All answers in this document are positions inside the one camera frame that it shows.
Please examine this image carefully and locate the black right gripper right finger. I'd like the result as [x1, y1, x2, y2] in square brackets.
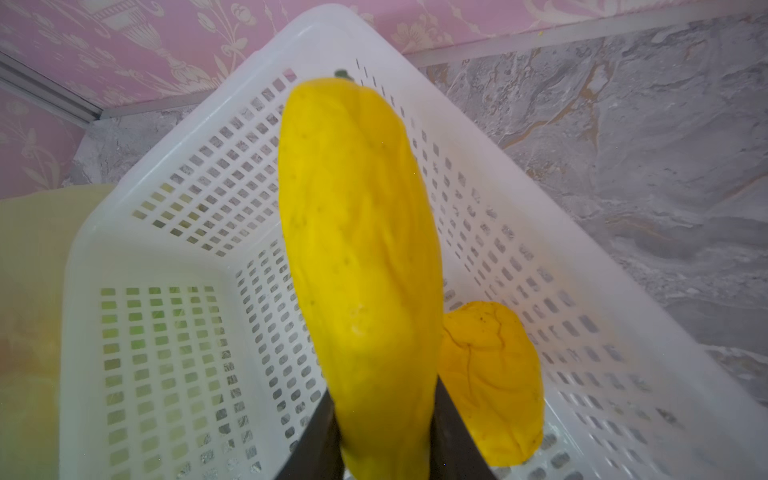
[429, 379, 495, 480]

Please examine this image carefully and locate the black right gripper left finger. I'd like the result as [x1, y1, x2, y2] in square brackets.
[275, 390, 344, 480]

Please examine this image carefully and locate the yellow lemon fruit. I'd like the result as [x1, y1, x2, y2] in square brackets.
[439, 301, 545, 467]

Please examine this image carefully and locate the long yellow mango fruit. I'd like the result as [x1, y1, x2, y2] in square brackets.
[278, 78, 443, 479]

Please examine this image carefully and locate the yellow-green plastic bag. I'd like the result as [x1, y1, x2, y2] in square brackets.
[1, 184, 113, 479]

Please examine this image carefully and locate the white plastic perforated basket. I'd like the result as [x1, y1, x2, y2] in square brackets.
[59, 4, 767, 479]

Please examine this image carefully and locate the aluminium corner post left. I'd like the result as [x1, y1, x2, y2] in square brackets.
[1, 53, 103, 128]

